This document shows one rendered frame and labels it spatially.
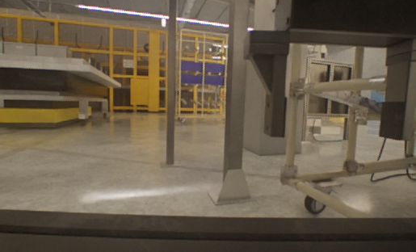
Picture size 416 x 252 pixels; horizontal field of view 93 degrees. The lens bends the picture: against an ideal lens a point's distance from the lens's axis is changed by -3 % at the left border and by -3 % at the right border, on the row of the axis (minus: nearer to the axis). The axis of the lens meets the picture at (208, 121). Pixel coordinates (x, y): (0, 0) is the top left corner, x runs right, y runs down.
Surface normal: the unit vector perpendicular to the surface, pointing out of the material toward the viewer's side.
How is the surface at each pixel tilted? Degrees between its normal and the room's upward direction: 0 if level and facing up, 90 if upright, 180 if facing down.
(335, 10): 90
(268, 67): 90
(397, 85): 90
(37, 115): 90
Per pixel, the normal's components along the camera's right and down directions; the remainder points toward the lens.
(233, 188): 0.27, 0.09
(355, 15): 0.01, 0.09
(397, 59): -1.00, -0.03
